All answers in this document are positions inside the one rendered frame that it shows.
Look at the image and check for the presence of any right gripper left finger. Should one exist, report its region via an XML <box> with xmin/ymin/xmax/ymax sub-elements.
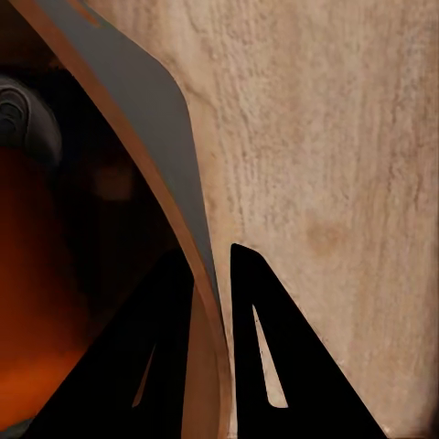
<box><xmin>20</xmin><ymin>247</ymin><xmax>194</xmax><ymax>439</ymax></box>

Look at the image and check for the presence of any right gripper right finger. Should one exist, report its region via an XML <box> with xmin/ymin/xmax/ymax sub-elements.
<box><xmin>230</xmin><ymin>243</ymin><xmax>387</xmax><ymax>439</ymax></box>

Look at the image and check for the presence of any can of soda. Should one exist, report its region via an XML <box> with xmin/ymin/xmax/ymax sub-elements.
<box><xmin>0</xmin><ymin>66</ymin><xmax>117</xmax><ymax>188</ymax></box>
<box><xmin>0</xmin><ymin>140</ymin><xmax>96</xmax><ymax>439</ymax></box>

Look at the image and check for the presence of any trash can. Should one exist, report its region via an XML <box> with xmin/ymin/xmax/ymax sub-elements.
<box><xmin>0</xmin><ymin>0</ymin><xmax>232</xmax><ymax>439</ymax></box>

